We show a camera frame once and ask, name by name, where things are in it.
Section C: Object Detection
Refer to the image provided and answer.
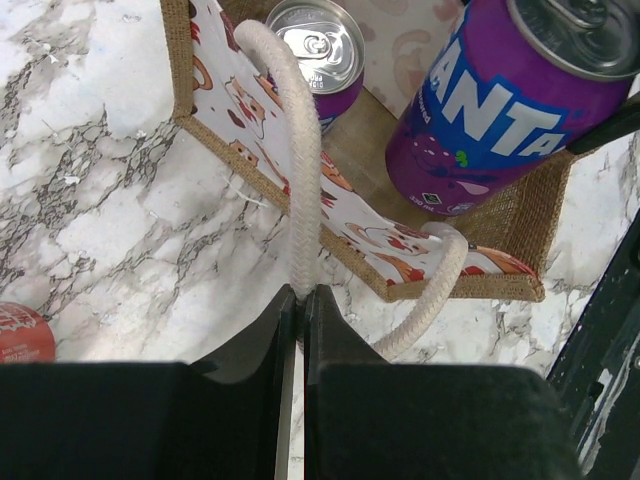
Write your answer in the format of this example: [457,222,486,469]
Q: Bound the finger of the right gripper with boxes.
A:
[567,94,640,155]

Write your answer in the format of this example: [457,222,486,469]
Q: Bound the purple Fanta can front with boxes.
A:
[266,0,365,134]

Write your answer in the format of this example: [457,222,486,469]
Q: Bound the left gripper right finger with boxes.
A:
[304,285,581,479]

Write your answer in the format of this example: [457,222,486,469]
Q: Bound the purple fanta can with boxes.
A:
[385,1,639,216]
[266,0,365,134]

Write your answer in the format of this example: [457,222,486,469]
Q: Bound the brown canvas tote bag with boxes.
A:
[161,1,574,360]

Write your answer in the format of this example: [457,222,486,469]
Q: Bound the red cola can front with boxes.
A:
[0,302,56,364]

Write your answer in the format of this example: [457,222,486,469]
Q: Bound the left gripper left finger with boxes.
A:
[1,286,296,479]

